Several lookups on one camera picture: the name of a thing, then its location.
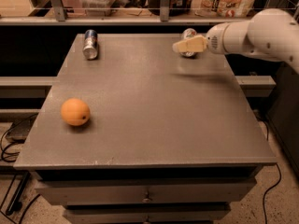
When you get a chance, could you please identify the grey metal shelf rail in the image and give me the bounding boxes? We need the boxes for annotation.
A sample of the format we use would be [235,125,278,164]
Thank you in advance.
[0,0,299,26]

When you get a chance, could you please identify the silver green 7up can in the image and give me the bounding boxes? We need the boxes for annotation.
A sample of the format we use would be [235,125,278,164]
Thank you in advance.
[181,28,197,58]

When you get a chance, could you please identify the metal drawer knob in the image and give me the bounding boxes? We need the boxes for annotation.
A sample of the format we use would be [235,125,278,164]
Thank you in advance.
[143,193,152,203]

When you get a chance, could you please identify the grey drawer cabinet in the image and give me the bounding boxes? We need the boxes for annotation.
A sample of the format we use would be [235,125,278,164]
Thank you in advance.
[15,35,276,224]

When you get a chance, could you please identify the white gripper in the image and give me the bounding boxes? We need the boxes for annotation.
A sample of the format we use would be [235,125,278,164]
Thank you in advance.
[172,23,229,54]

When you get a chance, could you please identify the black cable on right floor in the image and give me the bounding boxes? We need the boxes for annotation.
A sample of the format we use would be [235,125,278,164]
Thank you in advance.
[262,162,283,224]

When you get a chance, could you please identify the orange fruit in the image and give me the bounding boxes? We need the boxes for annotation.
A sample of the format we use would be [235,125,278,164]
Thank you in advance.
[61,98,91,126]

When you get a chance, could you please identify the blue silver energy drink can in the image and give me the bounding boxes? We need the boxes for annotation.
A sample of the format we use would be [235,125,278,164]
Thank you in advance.
[82,29,98,60]

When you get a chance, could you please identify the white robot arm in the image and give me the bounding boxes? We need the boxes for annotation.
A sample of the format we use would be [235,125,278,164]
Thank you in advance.
[172,8,299,73]

